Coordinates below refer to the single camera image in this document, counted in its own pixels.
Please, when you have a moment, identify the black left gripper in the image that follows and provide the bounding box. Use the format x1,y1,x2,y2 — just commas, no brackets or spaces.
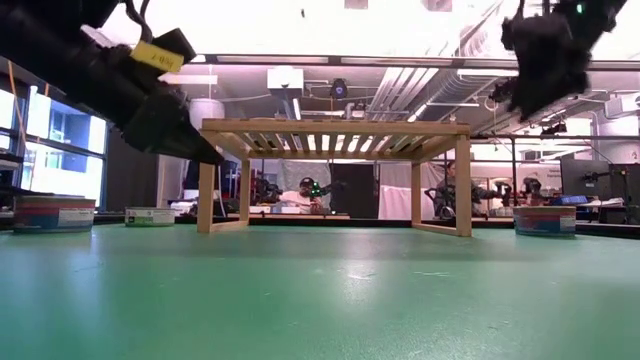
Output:
64,44,225,166

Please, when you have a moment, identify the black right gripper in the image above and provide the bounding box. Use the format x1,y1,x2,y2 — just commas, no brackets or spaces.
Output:
501,13,592,122

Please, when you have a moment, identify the gold-lid red-blue label can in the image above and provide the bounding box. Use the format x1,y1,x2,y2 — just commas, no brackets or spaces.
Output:
13,195,97,235
512,205,578,237

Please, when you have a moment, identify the wooden slatted shelf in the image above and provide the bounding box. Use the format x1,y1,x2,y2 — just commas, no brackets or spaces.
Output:
196,117,474,238

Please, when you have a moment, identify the dark grey partition panel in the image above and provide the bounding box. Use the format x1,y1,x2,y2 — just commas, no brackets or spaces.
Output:
106,144,161,211

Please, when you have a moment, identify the black background screen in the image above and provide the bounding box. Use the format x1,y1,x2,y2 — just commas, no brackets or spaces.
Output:
183,160,240,191

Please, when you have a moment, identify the yellow label tag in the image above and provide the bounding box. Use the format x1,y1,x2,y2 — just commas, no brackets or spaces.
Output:
130,40,185,74

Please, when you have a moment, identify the silver-lid green-white label can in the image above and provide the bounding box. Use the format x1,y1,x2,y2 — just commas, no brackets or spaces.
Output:
124,206,177,228

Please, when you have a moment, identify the large window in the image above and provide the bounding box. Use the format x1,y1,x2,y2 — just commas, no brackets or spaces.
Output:
0,87,108,206

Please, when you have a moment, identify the black monitor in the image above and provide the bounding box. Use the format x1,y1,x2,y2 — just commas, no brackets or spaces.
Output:
559,158,612,201
608,163,640,207

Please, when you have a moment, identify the white ceiling box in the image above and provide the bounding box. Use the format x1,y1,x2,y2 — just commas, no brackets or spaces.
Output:
266,66,305,92

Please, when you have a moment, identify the person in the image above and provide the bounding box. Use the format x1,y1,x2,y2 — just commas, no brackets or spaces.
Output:
432,159,501,220
276,176,326,215

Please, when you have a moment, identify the blue tray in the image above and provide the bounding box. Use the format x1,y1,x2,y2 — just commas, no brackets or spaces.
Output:
553,194,590,207

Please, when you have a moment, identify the long ceiling light bar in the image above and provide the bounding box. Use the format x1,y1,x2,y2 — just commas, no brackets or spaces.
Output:
192,52,640,71

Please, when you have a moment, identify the black partition panel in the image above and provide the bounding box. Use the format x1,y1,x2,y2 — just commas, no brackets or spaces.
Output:
329,162,380,220

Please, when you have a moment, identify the white draped cover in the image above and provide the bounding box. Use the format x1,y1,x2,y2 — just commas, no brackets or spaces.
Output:
378,162,436,221

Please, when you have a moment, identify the green table mat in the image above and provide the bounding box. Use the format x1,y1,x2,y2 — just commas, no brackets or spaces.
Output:
0,223,640,360

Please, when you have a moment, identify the black hanging camera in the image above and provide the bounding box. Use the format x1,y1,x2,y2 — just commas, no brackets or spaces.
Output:
488,78,516,104

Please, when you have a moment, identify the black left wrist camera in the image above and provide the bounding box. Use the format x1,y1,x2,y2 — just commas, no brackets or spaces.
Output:
149,27,198,66

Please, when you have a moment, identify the silver ventilation duct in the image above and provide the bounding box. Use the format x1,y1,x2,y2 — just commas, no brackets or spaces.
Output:
369,67,501,121

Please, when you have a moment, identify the black round ceiling camera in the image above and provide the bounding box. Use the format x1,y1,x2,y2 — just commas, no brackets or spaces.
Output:
329,78,350,100

